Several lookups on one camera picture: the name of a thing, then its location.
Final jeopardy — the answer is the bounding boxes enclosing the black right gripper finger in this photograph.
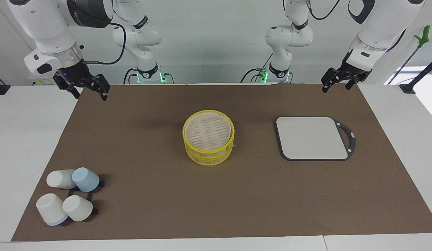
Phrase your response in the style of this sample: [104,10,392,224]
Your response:
[53,73,80,100]
[92,74,110,101]

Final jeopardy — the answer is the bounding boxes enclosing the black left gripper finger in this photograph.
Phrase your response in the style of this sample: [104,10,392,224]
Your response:
[345,72,363,90]
[321,67,342,93]

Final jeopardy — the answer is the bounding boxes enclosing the yellow rimmed bamboo steamer tier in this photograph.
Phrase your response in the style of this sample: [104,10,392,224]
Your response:
[185,141,234,166]
[182,110,235,156]

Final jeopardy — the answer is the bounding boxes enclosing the perforated steamer liner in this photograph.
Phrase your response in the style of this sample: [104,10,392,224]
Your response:
[185,113,232,150]

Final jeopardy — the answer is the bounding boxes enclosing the white power strip yellow labels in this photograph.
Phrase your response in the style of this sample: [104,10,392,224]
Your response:
[29,75,59,86]

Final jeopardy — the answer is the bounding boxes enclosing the black pole stand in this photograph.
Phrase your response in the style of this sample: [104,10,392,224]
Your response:
[399,56,432,94]

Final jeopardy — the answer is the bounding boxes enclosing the white cutting board grey rim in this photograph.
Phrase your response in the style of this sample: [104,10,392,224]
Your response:
[275,116,356,161]

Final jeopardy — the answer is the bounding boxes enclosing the green tipped metal pole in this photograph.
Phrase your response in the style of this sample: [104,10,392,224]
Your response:
[387,25,431,86]

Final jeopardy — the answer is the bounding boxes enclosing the light blue cup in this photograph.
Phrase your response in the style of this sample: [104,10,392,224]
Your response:
[72,167,100,193]

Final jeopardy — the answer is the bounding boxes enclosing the plain white cup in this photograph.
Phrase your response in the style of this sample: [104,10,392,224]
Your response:
[46,169,77,189]
[62,195,94,222]

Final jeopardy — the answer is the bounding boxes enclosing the brown table mat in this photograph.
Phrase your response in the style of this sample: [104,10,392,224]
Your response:
[11,84,432,242]

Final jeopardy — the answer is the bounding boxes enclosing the black cup rack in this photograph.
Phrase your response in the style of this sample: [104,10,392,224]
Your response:
[64,180,105,217]

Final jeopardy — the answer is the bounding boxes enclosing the white cup blue rim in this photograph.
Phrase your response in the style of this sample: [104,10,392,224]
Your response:
[36,193,68,226]

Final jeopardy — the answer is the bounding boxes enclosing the black base cable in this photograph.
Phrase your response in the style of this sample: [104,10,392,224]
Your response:
[240,52,274,83]
[124,67,138,85]

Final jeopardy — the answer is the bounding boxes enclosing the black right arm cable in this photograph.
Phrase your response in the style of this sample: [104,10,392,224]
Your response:
[84,23,128,66]

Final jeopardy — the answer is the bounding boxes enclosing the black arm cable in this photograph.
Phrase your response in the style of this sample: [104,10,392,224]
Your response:
[307,0,342,20]
[84,23,128,66]

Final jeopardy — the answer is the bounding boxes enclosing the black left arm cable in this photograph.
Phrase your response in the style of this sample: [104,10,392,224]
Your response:
[307,0,342,20]

